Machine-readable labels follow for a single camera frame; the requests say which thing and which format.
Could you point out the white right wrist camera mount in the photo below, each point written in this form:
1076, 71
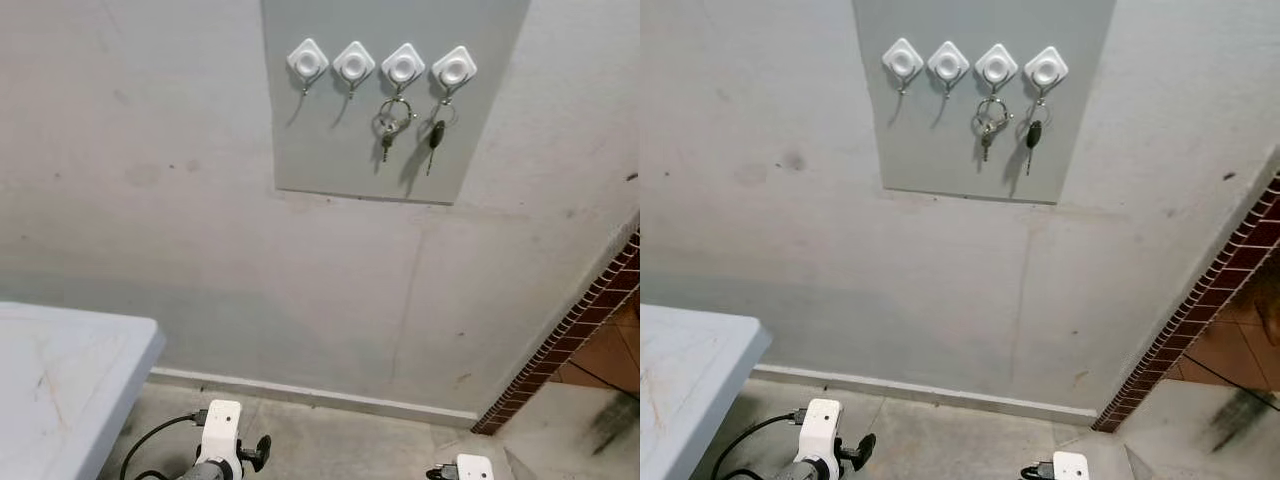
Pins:
1070, 467
475, 468

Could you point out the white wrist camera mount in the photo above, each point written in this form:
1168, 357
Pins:
1070, 467
475, 468
820, 428
220, 430

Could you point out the black head key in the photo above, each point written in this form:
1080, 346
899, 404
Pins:
437, 133
1033, 132

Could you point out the white square wall hook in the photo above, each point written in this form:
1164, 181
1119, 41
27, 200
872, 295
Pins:
1046, 69
948, 64
454, 69
902, 62
403, 66
353, 64
996, 66
307, 62

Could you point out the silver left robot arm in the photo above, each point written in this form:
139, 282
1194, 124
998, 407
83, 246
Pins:
205, 473
805, 472

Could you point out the white plastic table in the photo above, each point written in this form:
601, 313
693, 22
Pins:
690, 380
60, 390

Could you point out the silver key bunch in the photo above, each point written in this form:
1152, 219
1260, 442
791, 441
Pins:
386, 138
986, 132

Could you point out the red brick tile border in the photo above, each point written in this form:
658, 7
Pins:
1180, 320
560, 340

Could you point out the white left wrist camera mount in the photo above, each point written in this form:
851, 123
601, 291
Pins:
820, 428
220, 430

